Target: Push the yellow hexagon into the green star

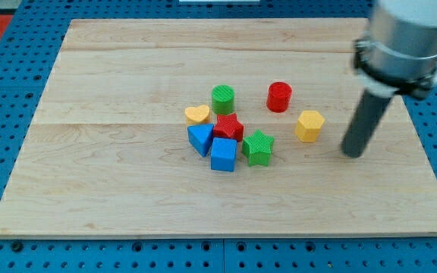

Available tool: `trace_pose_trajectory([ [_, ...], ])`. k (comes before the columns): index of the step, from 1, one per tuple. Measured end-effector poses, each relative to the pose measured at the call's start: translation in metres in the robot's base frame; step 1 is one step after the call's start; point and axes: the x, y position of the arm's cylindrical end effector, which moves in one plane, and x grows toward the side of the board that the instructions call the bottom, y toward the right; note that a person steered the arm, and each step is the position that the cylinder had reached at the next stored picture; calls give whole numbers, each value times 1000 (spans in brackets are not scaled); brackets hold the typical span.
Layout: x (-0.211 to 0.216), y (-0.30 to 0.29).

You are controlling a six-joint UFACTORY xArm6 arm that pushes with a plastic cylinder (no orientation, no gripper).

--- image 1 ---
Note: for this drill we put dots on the green star block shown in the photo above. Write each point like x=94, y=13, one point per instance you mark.
x=257, y=148

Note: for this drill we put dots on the red star block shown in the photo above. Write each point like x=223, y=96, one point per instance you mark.
x=228, y=126

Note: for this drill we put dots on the blue triangle block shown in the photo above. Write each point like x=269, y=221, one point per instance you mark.
x=200, y=137

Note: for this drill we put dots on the blue cube block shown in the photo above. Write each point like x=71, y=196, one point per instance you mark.
x=223, y=154

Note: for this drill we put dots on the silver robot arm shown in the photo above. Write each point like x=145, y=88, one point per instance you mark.
x=396, y=55

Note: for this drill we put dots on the green cylinder block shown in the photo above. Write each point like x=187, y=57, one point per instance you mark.
x=223, y=100

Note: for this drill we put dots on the wooden board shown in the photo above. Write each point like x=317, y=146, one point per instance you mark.
x=107, y=156

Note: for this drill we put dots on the yellow hexagon block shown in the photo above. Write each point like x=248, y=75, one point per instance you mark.
x=309, y=125

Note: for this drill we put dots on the yellow heart block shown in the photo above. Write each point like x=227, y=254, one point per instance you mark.
x=197, y=115

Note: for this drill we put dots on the red cylinder block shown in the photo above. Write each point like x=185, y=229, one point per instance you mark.
x=279, y=95

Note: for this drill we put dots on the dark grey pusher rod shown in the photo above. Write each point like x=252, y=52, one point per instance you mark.
x=364, y=122

